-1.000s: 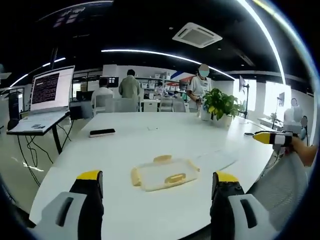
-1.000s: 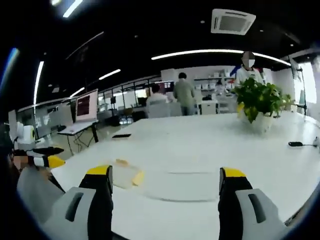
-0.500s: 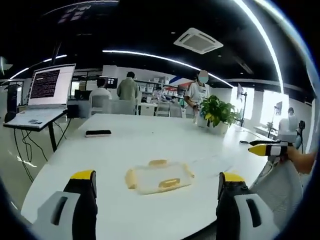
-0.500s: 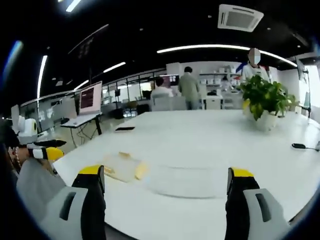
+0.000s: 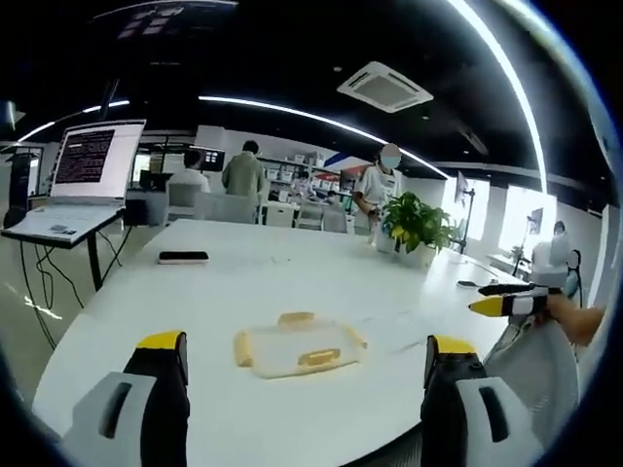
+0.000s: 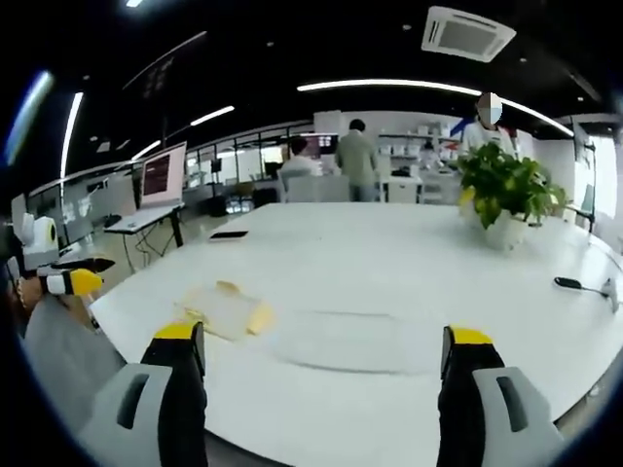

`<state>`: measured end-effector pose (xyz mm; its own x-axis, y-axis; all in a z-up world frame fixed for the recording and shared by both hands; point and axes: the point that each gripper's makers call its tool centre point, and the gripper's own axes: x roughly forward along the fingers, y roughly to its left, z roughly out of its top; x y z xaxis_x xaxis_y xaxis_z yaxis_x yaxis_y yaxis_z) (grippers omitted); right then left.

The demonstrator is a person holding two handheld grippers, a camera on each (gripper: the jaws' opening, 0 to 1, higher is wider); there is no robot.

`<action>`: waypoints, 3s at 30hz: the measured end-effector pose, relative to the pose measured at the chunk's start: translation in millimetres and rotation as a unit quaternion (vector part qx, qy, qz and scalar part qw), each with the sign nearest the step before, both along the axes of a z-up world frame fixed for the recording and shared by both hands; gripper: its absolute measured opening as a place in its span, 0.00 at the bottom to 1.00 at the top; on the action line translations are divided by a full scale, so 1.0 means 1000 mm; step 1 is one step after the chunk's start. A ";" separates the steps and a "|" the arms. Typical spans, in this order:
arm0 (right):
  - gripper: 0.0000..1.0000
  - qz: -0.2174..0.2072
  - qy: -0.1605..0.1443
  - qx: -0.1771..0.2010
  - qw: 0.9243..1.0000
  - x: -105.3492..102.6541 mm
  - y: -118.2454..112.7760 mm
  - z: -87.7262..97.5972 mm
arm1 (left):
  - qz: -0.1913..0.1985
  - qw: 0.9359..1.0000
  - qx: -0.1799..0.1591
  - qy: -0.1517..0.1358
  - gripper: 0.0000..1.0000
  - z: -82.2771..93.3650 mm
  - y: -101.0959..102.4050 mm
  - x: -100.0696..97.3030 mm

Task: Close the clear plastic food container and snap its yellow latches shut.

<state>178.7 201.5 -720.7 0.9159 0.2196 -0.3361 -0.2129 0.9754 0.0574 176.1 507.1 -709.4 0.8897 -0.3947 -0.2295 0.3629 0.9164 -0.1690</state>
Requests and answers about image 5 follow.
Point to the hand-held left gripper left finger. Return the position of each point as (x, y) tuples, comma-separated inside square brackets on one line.
[(121, 413)]

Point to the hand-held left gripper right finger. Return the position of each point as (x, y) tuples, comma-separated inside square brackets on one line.
[(467, 418)]

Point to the small dark object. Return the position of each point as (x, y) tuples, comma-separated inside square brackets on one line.
[(466, 283)]

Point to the white mesh office chair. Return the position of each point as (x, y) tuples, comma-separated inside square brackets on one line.
[(540, 370)]

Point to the white plant pot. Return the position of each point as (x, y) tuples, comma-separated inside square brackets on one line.
[(411, 255)]

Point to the green potted plant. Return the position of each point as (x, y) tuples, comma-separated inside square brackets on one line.
[(414, 219)]

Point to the black laptop stand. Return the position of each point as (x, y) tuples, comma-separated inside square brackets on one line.
[(95, 260)]

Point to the black smartphone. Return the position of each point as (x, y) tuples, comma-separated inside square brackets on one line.
[(183, 256)]

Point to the clear plastic lid yellow clips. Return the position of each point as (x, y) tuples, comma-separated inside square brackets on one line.
[(297, 348)]

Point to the ceiling air conditioner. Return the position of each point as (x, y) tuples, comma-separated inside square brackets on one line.
[(384, 86)]

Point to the black tower speaker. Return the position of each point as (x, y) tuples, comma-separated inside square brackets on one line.
[(20, 185)]

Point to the open white laptop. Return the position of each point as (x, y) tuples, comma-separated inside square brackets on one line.
[(85, 165)]

